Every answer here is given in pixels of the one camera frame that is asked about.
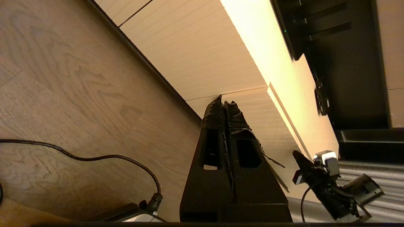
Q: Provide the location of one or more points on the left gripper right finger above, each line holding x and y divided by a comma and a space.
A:
255, 189

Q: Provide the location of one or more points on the grey curtain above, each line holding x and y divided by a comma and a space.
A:
363, 167

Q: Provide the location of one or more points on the large black television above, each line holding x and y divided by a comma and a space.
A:
347, 78

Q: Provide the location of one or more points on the black rectangular frame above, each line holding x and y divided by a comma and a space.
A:
369, 151

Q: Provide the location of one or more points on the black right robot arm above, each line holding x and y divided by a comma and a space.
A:
363, 189

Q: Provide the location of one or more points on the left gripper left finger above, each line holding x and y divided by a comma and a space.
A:
208, 189

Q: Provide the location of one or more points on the black rectangular set-top box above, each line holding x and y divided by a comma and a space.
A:
290, 37

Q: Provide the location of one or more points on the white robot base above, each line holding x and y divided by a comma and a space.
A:
139, 217

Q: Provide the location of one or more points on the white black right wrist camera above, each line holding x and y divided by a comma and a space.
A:
331, 165

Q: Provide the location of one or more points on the white ribbed cabinet front panel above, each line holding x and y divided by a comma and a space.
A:
195, 53
120, 9

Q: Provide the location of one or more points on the white low cabinet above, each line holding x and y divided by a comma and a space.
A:
284, 63

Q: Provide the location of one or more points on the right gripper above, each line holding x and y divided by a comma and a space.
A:
322, 186

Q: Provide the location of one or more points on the small black device with sticker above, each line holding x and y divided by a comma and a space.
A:
322, 101

